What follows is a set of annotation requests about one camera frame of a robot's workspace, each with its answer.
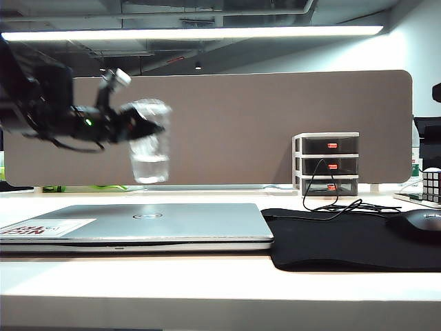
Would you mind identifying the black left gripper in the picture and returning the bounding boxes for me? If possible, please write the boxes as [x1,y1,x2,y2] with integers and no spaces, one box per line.
[70,104,166,146]

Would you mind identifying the clear plastic coffee cup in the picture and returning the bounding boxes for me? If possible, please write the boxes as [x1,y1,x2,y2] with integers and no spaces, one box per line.
[127,99,172,184]

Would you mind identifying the silver Dell laptop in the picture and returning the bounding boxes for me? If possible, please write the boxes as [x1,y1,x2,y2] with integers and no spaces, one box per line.
[0,202,275,254]

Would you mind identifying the white red laptop sticker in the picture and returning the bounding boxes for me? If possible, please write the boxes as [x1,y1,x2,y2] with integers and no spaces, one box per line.
[0,218,97,238]

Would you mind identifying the long ceiling light bar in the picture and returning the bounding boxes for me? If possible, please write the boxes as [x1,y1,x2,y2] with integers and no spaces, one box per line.
[0,26,384,43]

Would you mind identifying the brown fabric desk partition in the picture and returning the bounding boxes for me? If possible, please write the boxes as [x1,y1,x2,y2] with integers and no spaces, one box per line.
[5,70,413,187]

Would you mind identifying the small three-drawer organizer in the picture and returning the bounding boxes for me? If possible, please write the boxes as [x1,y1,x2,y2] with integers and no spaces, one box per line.
[292,132,360,198]

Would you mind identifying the dark translucent organizer drawer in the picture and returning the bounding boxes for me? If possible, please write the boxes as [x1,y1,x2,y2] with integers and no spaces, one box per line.
[301,137,357,154]
[300,178,358,197]
[301,157,358,176]

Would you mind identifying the black mouse pad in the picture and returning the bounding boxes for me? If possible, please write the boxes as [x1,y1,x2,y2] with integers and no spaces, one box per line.
[260,208,441,273]

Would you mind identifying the plastic bottle green label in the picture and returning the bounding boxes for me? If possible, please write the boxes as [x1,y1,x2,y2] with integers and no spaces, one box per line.
[410,120,424,180]

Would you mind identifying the black monitor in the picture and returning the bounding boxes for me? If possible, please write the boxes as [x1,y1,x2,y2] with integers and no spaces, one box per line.
[413,117,441,170]

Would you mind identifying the black computer mouse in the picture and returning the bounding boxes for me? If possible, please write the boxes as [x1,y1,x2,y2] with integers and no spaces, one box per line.
[386,209,441,242]

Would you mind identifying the Rubik's cube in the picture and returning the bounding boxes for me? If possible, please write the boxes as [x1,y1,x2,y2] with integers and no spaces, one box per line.
[422,168,441,205]

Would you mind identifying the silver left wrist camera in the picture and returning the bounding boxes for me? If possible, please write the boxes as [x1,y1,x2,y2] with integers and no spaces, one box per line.
[96,68,132,110]

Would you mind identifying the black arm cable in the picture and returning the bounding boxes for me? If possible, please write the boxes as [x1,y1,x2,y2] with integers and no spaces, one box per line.
[41,134,105,154]

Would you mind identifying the thin black cable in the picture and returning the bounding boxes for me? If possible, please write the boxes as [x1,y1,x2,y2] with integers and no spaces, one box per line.
[302,158,402,221]

